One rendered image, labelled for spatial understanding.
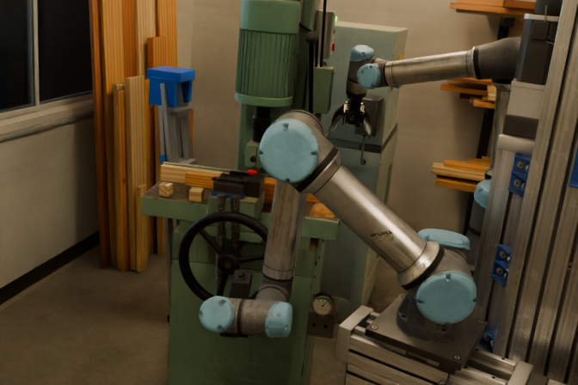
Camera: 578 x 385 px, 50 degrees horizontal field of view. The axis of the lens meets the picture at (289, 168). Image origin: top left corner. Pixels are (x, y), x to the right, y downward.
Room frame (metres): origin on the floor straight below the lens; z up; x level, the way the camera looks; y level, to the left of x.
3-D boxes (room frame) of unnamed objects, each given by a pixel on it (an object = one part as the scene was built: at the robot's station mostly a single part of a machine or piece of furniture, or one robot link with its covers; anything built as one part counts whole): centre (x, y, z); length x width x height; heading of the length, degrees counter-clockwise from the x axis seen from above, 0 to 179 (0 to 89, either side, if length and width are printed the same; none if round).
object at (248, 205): (1.72, 0.14, 0.92); 0.15 x 0.13 x 0.09; 83
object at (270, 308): (1.24, 0.02, 0.84); 0.11 x 0.11 x 0.08; 83
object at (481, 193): (1.74, -0.61, 0.98); 0.13 x 0.12 x 0.14; 152
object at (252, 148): (1.93, 0.09, 1.03); 0.14 x 0.07 x 0.09; 173
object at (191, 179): (1.90, 0.03, 0.92); 0.60 x 0.02 x 0.04; 83
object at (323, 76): (2.11, -0.08, 1.23); 0.09 x 0.08 x 0.15; 173
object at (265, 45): (1.91, 0.10, 1.35); 0.18 x 0.18 x 0.31
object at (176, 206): (1.81, 0.13, 0.87); 0.61 x 0.30 x 0.06; 83
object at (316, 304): (1.67, -0.14, 0.65); 0.06 x 0.04 x 0.08; 83
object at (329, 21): (2.21, -0.08, 1.40); 0.10 x 0.06 x 0.16; 173
